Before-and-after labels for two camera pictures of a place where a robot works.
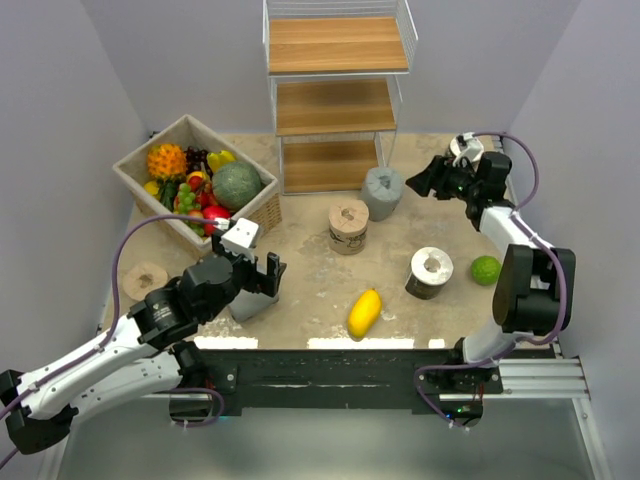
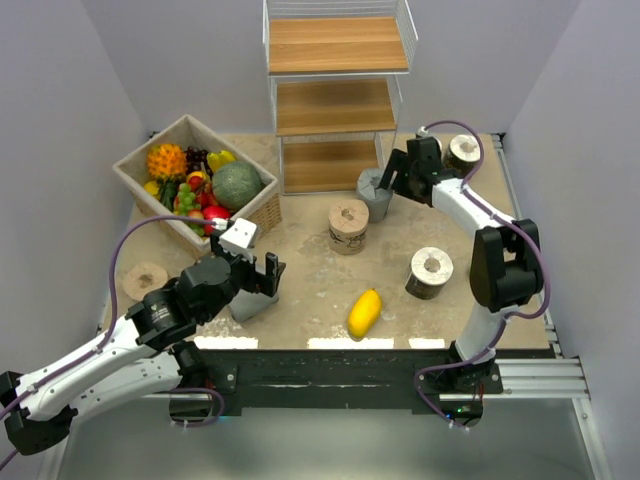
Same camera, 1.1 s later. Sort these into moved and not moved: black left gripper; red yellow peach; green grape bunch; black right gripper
Moved: black right gripper
Not moved: red yellow peach; green grape bunch; black left gripper
